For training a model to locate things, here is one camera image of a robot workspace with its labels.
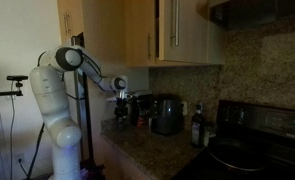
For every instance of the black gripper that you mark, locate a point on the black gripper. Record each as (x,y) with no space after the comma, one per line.
(121,108)

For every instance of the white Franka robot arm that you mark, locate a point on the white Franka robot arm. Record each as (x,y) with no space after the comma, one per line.
(50,93)

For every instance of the narrow closed cupboard door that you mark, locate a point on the narrow closed cupboard door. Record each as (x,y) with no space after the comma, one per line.
(137,33)

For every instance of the black coffee maker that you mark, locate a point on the black coffee maker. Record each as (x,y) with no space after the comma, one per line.
(141,110)

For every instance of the wooden lower kitchen cabinet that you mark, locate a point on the wooden lower kitchen cabinet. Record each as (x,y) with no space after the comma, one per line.
(120,163)

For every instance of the dark coffee maker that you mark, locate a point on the dark coffee maker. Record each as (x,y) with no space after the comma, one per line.
(167,115)

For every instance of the white backsplash outlet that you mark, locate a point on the white backsplash outlet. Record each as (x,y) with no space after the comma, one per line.
(185,108)

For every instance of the dark glass bottle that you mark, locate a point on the dark glass bottle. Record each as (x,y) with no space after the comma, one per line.
(198,128)

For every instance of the wooden cabinet above refrigerator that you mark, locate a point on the wooden cabinet above refrigerator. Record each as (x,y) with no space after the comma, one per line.
(74,16)

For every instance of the dark frying pan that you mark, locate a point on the dark frying pan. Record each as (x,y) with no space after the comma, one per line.
(237,155)

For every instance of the black electric stove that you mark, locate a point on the black electric stove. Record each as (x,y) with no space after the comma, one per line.
(253,120)

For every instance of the dark range hood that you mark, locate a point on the dark range hood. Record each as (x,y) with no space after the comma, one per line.
(253,13)

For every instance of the white wall power socket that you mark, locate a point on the white wall power socket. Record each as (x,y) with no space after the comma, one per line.
(19,156)

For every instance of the black camera on stand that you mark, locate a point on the black camera on stand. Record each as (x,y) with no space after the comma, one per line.
(17,78)

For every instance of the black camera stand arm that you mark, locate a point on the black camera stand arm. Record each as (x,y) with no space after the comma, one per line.
(7,93)

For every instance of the wooden wall cupboard body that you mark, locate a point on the wooden wall cupboard body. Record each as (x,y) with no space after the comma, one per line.
(216,46)

